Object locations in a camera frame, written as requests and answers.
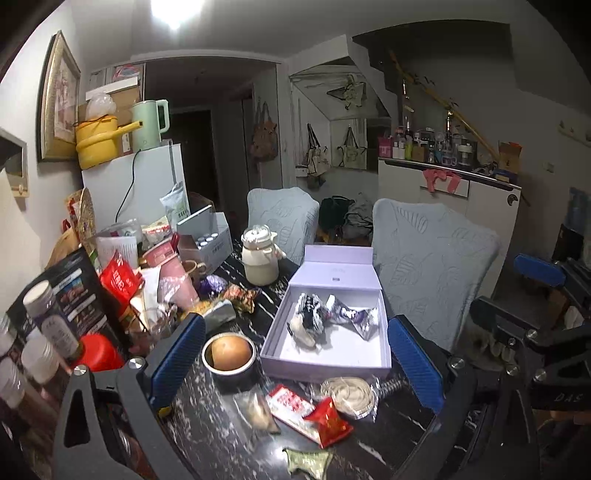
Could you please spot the white capped brown bottle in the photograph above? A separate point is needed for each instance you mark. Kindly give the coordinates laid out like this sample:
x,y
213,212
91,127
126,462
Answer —
x,y
48,316

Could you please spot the green white pouch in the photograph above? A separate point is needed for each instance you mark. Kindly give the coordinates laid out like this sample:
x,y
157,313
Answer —
x,y
175,203

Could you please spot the brown egg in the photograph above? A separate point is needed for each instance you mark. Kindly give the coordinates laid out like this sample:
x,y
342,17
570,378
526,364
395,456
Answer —
x,y
228,351

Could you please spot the lavender cardboard box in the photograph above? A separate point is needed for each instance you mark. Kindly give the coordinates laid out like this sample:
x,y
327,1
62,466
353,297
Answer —
x,y
337,350

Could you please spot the black printed box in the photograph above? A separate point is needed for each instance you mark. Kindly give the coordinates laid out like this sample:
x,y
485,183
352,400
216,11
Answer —
x,y
78,286

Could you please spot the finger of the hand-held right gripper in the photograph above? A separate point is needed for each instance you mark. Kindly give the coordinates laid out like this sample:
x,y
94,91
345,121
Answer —
x,y
496,316
540,270

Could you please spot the white fridge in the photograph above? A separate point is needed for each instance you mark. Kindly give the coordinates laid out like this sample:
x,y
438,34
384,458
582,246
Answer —
x,y
152,184

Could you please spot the red white snack packet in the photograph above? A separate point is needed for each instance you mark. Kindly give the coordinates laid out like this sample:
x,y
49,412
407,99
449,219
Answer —
x,y
288,405

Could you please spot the brown mug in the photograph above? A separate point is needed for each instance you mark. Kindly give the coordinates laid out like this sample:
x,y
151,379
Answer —
x,y
194,268

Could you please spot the white cabinet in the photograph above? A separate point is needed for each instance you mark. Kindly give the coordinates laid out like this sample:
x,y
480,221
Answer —
x,y
480,217

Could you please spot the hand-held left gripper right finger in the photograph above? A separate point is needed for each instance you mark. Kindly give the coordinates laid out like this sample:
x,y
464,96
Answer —
x,y
415,364

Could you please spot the colourful snack packet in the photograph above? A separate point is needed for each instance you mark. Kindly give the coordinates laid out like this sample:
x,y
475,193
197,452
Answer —
x,y
241,296

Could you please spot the pale green electric kettle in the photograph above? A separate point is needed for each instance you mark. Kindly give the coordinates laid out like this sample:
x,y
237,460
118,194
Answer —
x,y
148,124

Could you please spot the small cardboard box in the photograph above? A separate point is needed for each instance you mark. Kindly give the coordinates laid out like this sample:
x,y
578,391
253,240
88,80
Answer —
x,y
510,156

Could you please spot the cream tote bag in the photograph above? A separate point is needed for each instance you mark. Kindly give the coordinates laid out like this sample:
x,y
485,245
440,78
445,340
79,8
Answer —
x,y
316,159
351,154

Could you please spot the small light blue covered chair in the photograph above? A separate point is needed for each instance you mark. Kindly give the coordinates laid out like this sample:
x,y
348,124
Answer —
x,y
281,212

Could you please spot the small white capped bottle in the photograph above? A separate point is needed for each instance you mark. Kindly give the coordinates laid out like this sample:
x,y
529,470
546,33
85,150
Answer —
x,y
39,357

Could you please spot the pink cup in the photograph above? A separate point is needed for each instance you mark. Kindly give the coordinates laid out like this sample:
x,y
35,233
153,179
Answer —
x,y
173,281

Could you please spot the red foil packet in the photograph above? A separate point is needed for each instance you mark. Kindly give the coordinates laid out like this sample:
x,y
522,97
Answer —
x,y
328,422

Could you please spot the framed picture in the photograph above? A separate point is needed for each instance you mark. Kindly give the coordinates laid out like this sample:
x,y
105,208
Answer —
x,y
57,97

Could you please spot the black bag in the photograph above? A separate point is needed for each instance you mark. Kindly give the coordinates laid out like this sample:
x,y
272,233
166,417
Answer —
x,y
334,214

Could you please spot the brown tote bag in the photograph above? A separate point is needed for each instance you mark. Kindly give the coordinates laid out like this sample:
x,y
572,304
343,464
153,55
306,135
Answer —
x,y
265,136

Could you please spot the gold woven plate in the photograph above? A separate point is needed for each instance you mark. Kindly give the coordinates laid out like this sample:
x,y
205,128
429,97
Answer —
x,y
86,221

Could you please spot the clear plastic packet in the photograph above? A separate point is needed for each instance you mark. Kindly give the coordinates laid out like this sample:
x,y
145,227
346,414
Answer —
x,y
258,410

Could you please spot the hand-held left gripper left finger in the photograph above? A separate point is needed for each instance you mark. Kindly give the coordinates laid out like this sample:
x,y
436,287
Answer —
x,y
178,355

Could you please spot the black white striped sock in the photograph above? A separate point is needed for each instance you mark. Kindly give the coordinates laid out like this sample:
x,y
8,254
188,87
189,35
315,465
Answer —
x,y
307,316

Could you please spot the purple wrapper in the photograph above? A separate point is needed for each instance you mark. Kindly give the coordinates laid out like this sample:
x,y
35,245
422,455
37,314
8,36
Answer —
x,y
212,285

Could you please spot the green gold wrapper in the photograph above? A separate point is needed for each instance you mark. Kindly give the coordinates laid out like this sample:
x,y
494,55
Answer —
x,y
307,462

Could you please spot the large light blue covered chair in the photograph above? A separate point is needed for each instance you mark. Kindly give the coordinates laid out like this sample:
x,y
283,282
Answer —
x,y
429,263

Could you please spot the red printed bag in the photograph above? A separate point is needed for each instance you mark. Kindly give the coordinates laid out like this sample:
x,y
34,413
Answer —
x,y
120,281

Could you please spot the red lidded container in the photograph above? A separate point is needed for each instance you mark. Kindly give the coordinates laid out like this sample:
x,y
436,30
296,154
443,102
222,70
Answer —
x,y
99,353

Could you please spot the grey bag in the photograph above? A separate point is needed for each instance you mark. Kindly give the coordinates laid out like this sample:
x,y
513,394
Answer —
x,y
361,218

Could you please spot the silver purple foil packet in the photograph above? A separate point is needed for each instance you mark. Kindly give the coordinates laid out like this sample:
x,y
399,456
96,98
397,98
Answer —
x,y
353,318

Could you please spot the pink cloth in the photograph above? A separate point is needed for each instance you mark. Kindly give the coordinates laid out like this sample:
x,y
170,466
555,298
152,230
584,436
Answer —
x,y
438,179

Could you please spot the stacked cardboard boxes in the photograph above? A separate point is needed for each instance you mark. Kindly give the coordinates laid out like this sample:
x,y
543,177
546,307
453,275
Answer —
x,y
124,97

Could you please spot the row of bottles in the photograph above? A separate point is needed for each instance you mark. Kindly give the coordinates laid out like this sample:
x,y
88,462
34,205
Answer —
x,y
429,145

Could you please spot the yellow pole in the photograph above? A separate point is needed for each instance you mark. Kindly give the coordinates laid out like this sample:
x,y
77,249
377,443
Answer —
x,y
438,94

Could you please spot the cream kettle jar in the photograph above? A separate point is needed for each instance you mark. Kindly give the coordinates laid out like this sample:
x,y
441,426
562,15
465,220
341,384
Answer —
x,y
259,261

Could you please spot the clear glass cup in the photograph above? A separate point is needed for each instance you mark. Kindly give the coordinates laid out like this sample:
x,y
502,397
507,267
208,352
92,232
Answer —
x,y
147,325

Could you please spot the white box with vials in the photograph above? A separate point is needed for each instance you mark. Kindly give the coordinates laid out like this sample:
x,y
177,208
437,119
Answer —
x,y
210,244

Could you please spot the ceiling light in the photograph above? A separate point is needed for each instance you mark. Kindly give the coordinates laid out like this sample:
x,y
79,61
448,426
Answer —
x,y
178,9

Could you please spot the yellow pot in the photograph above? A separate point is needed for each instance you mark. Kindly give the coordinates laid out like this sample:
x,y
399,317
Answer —
x,y
97,143

